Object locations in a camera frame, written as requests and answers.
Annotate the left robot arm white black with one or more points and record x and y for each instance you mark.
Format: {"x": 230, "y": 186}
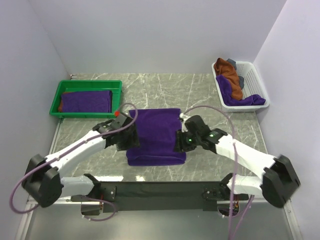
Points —
{"x": 46, "y": 177}

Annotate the black base bar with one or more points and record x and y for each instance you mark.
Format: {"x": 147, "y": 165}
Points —
{"x": 152, "y": 196}

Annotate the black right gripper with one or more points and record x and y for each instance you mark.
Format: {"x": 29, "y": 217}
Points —
{"x": 180, "y": 145}

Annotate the brown towel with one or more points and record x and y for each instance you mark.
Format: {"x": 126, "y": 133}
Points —
{"x": 60, "y": 107}
{"x": 222, "y": 67}

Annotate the brown towel in basket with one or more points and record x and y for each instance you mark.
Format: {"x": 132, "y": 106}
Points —
{"x": 222, "y": 67}

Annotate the grey towel in basket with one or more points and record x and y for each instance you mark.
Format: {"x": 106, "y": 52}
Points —
{"x": 234, "y": 64}

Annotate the green plastic tray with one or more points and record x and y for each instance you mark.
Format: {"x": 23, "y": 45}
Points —
{"x": 87, "y": 85}

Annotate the purple towel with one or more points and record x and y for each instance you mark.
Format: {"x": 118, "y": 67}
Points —
{"x": 87, "y": 101}
{"x": 225, "y": 90}
{"x": 156, "y": 130}

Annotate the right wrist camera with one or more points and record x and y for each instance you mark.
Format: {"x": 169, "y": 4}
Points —
{"x": 183, "y": 119}

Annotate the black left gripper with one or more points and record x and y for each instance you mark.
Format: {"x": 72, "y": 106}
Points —
{"x": 133, "y": 141}

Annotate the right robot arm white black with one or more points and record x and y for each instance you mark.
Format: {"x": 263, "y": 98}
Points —
{"x": 274, "y": 178}

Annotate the white plastic basket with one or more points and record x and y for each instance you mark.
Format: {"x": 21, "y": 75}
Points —
{"x": 252, "y": 85}

